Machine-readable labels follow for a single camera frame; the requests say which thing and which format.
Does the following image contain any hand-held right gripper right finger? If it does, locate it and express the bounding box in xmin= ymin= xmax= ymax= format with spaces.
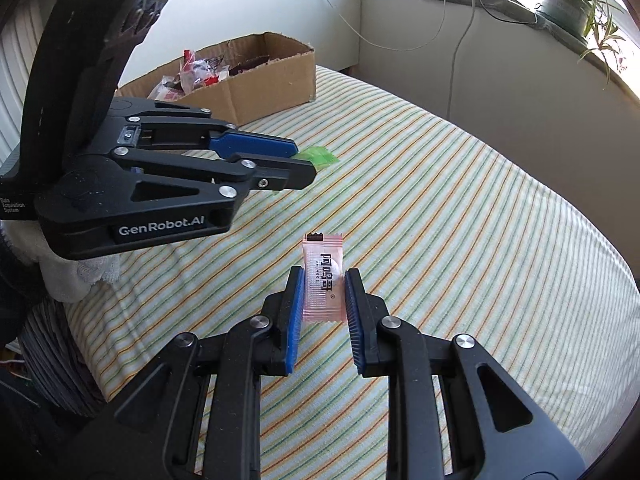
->
xmin=344 ymin=267 xmax=586 ymax=480

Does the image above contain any person's left hand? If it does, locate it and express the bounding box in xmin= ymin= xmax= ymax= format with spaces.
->
xmin=0 ymin=220 xmax=124 ymax=304

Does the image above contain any green snack packet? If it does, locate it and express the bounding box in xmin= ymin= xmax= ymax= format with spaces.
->
xmin=295 ymin=145 xmax=342 ymax=169

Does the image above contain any potted green plant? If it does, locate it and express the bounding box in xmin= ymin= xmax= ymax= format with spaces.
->
xmin=524 ymin=0 xmax=632 ymax=86

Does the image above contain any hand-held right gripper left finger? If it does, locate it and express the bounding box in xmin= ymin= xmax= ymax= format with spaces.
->
xmin=112 ymin=266 xmax=307 ymax=480

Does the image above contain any white ribbed radiator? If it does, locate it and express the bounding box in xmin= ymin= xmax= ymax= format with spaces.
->
xmin=0 ymin=0 xmax=62 ymax=162

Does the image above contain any brown cardboard box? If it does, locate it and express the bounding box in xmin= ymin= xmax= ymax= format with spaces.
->
xmin=115 ymin=31 xmax=317 ymax=128

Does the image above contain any pink candy packet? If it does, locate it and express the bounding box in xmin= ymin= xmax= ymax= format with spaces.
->
xmin=300 ymin=232 xmax=347 ymax=323

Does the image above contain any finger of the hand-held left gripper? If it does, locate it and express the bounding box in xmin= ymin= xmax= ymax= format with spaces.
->
xmin=114 ymin=110 xmax=299 ymax=160
xmin=107 ymin=146 xmax=318 ymax=211

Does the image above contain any white charger cable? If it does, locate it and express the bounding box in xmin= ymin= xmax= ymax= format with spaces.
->
xmin=446 ymin=0 xmax=477 ymax=117

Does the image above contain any grey ribbed cloth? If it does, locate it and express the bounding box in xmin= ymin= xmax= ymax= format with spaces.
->
xmin=19 ymin=294 xmax=107 ymax=417

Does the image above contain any striped bed sheet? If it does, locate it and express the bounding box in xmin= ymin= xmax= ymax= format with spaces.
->
xmin=65 ymin=64 xmax=640 ymax=480

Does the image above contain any pile of assorted snack packets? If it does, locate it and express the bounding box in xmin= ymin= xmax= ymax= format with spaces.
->
xmin=146 ymin=49 xmax=273 ymax=104

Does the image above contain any thin white cable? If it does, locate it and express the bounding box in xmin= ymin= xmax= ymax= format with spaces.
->
xmin=306 ymin=0 xmax=447 ymax=52

